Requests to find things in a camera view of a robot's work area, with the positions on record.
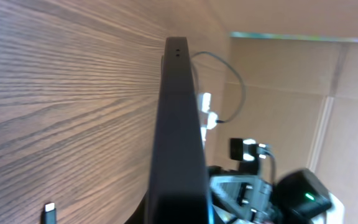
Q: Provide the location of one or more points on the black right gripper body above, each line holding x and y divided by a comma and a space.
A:
245, 197

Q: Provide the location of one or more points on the Samsung Galaxy smartphone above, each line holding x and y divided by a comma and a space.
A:
178, 184

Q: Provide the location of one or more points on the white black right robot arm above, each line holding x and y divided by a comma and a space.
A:
301, 198

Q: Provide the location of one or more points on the white charger plug adapter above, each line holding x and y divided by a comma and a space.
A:
211, 120

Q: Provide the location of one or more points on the white power extension strip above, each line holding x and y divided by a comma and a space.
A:
204, 101

